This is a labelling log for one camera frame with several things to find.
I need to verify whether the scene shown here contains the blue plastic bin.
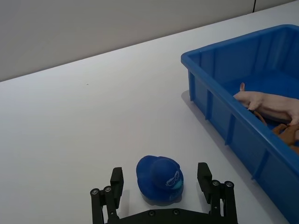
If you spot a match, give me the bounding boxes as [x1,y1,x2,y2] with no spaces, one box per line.
[180,24,299,224]

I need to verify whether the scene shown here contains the blue toy hat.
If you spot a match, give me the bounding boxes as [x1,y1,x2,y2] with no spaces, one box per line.
[136,155,184,203]

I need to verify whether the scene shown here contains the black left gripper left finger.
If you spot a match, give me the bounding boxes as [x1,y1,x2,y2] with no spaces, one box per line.
[90,167,124,224]

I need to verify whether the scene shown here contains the brown toy animal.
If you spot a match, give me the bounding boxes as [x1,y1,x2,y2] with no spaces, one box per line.
[253,110,299,154]

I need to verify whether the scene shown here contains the pale pink toy pig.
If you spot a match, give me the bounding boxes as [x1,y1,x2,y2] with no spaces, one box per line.
[233,82,299,126]

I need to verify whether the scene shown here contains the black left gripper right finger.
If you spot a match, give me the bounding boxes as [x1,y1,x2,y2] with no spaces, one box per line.
[197,162,239,224]

